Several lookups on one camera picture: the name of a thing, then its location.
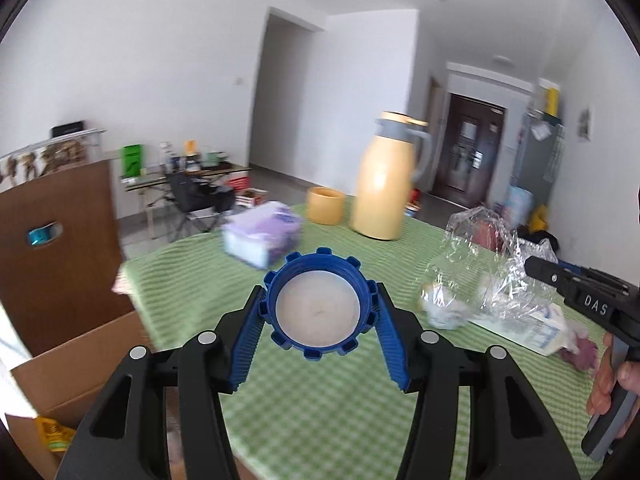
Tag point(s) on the white ceiling lamp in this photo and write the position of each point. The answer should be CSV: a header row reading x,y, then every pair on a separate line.
x,y
504,60

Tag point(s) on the row of dried herbs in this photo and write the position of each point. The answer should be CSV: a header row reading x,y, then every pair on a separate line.
x,y
55,157

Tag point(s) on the yellow box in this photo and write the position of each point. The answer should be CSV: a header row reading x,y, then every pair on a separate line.
x,y
550,96

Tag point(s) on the yellow cup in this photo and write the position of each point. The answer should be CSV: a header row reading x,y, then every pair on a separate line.
x,y
325,207

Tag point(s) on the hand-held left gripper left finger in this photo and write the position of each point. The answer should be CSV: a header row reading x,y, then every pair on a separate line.
x,y
245,345

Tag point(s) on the metal drying rack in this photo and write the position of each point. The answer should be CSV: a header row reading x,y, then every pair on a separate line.
x,y
97,132

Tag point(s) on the blue wrapped pack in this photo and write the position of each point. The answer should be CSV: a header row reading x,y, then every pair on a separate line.
x,y
517,205

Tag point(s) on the yellow snack packet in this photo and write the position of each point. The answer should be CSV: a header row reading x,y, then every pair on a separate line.
x,y
55,435

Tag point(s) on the purple tissue pack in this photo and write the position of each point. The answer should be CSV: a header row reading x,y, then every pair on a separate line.
x,y
265,235

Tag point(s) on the brown wooden chair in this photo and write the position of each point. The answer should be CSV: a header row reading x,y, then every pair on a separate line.
x,y
75,285

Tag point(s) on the brown cardboard box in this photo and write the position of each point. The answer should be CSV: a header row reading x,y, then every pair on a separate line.
x,y
75,360

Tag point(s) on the black speaker box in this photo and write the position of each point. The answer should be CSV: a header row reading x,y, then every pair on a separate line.
x,y
68,129

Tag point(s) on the folding camping table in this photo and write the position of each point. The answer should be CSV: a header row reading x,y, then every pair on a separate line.
x,y
150,182

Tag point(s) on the dark wooden door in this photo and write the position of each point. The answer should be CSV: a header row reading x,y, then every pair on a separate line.
x,y
465,160

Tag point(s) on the small wall sticker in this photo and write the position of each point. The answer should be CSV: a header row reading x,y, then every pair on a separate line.
x,y
585,124

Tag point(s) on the purple crumpled wrapper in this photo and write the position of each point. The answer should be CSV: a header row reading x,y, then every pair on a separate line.
x,y
582,350

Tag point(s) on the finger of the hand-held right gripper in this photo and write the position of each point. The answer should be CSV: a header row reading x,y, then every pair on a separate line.
x,y
542,270
600,279

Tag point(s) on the yellow thermos jug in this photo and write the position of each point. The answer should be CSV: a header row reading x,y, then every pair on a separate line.
x,y
380,185

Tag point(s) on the green paper bag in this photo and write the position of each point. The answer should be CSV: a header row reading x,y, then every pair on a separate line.
x,y
133,160

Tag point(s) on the red plastic basket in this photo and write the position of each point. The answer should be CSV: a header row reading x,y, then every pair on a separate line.
x,y
241,185

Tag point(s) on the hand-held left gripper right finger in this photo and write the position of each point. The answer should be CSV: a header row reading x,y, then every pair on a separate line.
x,y
390,340

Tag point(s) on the white box of dark items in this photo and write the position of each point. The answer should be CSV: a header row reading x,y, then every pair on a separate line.
x,y
254,199

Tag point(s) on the cluster of bottles and jars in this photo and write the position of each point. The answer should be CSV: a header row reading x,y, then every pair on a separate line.
x,y
192,157

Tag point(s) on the black camping chair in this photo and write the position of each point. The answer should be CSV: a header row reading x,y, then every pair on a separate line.
x,y
185,195

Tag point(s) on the green checked tablecloth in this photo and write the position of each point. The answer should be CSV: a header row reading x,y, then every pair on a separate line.
x,y
200,270

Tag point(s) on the grey refrigerator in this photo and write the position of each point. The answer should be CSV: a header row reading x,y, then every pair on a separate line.
x,y
537,170

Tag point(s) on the clear plastic wrap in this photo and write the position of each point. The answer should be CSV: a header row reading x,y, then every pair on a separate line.
x,y
520,280

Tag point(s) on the white carton blue print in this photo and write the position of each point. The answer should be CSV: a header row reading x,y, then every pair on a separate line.
x,y
540,330

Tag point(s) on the person's right hand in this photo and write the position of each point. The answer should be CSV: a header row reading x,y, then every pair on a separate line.
x,y
600,385

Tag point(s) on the blue bottle cap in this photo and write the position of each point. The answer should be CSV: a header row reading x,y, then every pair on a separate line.
x,y
320,305

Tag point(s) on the black bag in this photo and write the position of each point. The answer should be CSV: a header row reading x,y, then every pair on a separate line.
x,y
542,240

